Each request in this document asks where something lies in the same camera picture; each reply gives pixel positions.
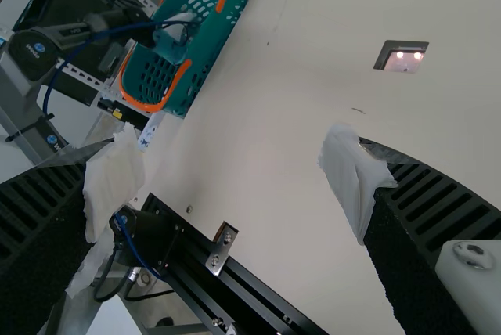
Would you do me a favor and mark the teal shopping basket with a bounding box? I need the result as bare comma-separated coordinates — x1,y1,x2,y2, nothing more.
118,0,249,119

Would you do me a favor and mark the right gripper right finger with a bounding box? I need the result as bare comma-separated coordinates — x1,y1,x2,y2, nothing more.
316,122,501,335

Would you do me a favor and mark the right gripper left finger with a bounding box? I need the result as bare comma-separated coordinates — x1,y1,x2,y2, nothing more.
0,123,148,335

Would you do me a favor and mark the black cable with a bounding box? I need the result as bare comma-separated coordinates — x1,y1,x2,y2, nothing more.
92,248,175,303

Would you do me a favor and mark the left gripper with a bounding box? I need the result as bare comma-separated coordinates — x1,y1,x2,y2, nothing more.
151,23,193,65

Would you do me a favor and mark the blue cable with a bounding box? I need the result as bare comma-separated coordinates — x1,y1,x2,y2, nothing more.
42,21,161,115
113,215,169,283

